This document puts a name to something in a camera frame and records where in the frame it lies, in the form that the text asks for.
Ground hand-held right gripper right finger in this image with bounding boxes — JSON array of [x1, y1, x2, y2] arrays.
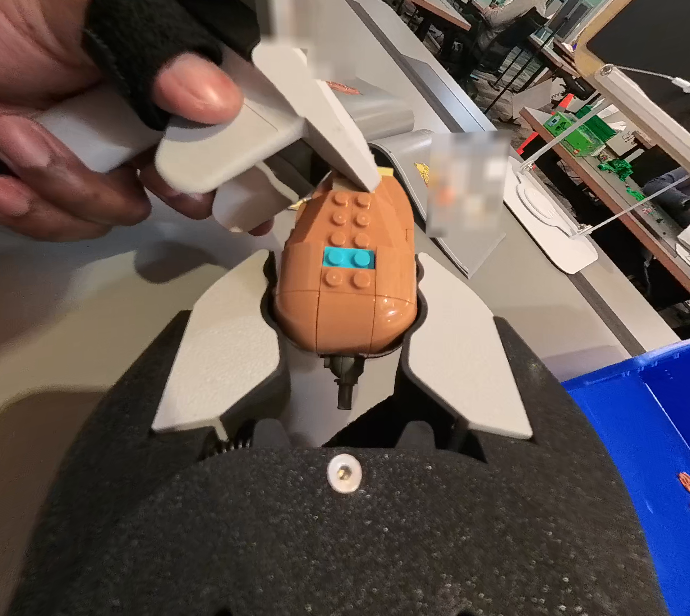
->
[[400, 251, 534, 439]]

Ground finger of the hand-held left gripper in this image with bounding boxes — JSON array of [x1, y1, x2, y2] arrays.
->
[[155, 46, 379, 195], [213, 162, 298, 234]]

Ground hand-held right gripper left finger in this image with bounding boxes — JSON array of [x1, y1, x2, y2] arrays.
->
[[151, 249, 289, 434]]

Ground brown brick model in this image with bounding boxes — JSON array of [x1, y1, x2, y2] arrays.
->
[[272, 174, 420, 411]]

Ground large blue storage bin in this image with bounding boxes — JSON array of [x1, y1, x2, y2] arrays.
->
[[561, 340, 690, 616]]

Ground grey desk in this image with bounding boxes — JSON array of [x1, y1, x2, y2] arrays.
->
[[0, 0, 681, 590]]

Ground neighbouring wooden desk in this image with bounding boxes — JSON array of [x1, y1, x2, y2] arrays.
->
[[519, 107, 690, 300]]

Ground person's left hand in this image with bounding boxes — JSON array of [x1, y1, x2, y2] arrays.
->
[[0, 0, 276, 242]]

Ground grey instruction booklet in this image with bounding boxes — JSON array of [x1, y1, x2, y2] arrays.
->
[[323, 80, 511, 281]]

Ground green brick pieces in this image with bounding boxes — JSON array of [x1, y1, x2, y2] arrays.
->
[[543, 110, 669, 221]]

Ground black panel with wooden frame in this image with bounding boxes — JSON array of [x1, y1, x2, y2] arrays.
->
[[574, 0, 690, 81]]

